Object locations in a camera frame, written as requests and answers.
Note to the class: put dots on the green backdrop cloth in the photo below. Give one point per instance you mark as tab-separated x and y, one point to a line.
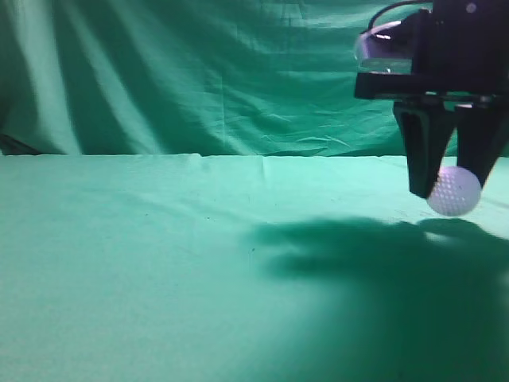
272	78

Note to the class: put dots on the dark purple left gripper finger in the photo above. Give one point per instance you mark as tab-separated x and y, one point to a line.
481	137

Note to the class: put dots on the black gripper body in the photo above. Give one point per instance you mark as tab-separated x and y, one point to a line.
461	47

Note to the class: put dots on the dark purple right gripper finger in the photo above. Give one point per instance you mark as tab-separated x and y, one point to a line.
426	130

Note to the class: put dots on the white dimpled golf ball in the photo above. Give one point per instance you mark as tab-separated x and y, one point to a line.
456	192

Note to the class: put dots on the green table cloth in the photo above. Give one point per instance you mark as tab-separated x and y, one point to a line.
246	268

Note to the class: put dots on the wrist camera with clear cover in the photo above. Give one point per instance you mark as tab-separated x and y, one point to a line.
387	48

